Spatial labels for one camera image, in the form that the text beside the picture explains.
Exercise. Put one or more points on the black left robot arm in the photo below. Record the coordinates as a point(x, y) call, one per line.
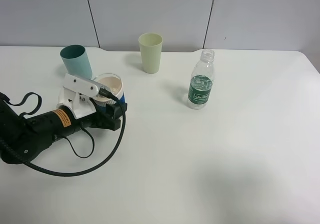
point(30, 136)

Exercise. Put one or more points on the teal plastic cup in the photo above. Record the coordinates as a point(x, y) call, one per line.
point(76, 61)

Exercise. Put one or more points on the clear bottle green label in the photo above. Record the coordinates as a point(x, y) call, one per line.
point(202, 79)

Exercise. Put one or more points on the glass cup blue sleeve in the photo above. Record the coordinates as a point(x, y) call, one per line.
point(115, 84)

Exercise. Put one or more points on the light green plastic cup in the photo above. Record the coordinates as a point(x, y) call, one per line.
point(150, 49)

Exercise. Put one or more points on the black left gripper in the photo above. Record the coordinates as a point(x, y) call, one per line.
point(61, 121)

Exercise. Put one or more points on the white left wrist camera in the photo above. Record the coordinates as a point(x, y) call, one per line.
point(76, 94)

